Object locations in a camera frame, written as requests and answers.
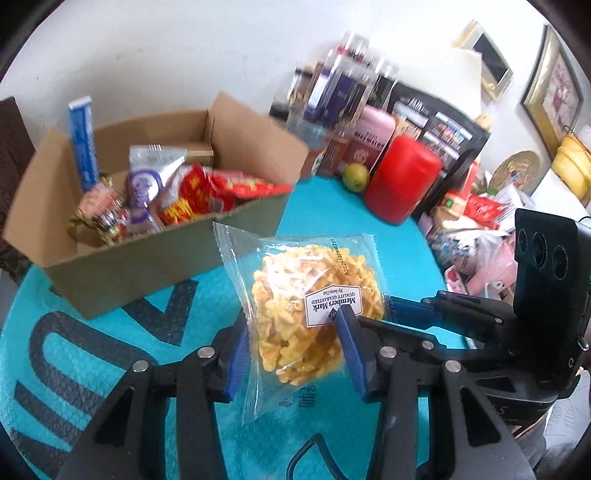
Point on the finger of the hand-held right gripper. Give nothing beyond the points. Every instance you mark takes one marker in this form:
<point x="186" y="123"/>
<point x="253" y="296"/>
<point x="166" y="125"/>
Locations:
<point x="406" y="310"/>
<point x="406" y="337"/>

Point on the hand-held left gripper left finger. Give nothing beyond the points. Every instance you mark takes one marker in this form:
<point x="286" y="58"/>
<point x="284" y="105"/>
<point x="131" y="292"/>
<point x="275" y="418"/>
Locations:
<point x="235" y="360"/>

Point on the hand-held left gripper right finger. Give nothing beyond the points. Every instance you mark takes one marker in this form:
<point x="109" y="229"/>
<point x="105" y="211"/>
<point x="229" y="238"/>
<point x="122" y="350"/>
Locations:
<point x="351" y="350"/>

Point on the clear packet of yellow crisps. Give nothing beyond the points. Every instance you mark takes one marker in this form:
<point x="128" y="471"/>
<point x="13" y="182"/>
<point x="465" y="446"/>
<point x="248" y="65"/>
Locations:
<point x="286" y="304"/>

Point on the cardboard box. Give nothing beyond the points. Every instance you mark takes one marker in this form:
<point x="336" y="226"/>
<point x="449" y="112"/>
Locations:
<point x="138" y="267"/>

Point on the red packet with yellow print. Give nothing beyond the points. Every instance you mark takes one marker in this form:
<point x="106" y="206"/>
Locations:
<point x="178" y="210"/>

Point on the red yellow snack packet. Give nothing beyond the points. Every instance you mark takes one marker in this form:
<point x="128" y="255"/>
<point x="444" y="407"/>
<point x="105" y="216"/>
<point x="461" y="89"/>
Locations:
<point x="249" y="187"/>

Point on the silver purple snack packet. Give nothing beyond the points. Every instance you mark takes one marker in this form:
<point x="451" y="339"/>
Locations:
<point x="143" y="184"/>

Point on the gold red snack packet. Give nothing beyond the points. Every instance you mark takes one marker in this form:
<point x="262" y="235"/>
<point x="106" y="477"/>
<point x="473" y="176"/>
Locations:
<point x="99" y="207"/>

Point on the blue white biscuit tube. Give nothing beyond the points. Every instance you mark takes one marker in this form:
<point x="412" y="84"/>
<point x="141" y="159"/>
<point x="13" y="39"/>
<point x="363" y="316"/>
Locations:
<point x="83" y="138"/>

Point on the clear plastic bag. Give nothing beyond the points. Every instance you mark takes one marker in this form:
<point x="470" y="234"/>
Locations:
<point x="485" y="249"/>

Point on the red snack packets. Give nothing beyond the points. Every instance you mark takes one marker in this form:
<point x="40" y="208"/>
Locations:
<point x="485" y="210"/>

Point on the round woven trivet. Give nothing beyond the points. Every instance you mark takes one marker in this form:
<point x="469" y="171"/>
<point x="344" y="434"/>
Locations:
<point x="515" y="170"/>

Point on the yellow bananas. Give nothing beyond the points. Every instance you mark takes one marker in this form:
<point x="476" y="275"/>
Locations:
<point x="572" y="166"/>

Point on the red canister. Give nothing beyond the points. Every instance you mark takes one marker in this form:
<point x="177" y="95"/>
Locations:
<point x="401" y="180"/>

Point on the red beige carton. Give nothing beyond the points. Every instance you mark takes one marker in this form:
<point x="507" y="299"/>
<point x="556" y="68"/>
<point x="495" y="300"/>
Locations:
<point x="459" y="189"/>

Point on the green fruit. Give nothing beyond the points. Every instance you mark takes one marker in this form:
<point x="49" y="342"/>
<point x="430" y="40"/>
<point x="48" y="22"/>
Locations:
<point x="355" y="177"/>

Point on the narrow jar of brown powder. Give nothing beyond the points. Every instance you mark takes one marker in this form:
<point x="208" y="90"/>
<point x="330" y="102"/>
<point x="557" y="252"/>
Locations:
<point x="334" y="152"/>

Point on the pink canister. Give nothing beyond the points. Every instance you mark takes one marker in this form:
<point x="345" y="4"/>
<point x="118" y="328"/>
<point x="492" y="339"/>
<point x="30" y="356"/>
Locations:
<point x="369" y="134"/>

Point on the black stand-up pouch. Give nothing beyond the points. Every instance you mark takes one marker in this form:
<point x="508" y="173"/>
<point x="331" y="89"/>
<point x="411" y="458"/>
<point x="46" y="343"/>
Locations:
<point x="443" y="124"/>

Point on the tall jar with dark label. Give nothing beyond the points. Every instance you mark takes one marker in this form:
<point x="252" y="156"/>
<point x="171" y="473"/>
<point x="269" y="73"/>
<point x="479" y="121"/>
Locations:
<point x="374" y="87"/>

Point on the gold framed mirror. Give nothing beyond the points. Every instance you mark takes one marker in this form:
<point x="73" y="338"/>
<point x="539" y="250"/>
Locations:
<point x="489" y="60"/>

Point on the tall jar with red label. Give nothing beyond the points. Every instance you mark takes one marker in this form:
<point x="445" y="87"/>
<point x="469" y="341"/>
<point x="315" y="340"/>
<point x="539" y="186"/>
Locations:
<point x="354" y="46"/>

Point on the gold framed wall picture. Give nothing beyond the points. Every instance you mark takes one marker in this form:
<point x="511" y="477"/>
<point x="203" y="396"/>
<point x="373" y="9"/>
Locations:
<point x="556" y="87"/>

